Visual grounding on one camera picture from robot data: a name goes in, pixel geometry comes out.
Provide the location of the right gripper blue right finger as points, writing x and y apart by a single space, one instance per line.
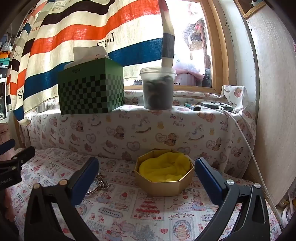
252 222

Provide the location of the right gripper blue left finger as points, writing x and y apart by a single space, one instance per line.
41 222

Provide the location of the gold octagonal jewelry box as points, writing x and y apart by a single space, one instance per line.
159 189

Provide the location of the teddy bear print cloth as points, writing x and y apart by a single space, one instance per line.
224 138

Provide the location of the yellow cloth in box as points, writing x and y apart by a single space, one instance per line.
165 168

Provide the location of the green checkered tissue box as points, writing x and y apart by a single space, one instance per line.
92 87

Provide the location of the dark flat device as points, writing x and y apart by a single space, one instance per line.
216 105

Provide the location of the green black marker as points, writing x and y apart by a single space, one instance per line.
193 107

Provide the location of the white tissue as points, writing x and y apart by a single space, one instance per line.
86 54

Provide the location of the clear plastic jar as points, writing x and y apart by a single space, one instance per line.
158 87

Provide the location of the striped curtain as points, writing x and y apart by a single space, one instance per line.
45 42

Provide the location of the wooden window frame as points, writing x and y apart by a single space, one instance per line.
202 60

